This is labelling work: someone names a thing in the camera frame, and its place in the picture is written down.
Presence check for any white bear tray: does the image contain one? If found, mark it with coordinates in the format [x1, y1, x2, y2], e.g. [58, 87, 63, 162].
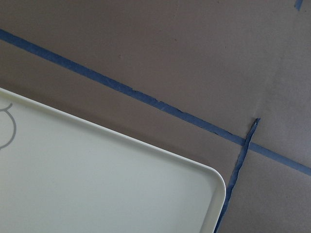
[0, 89, 226, 233]

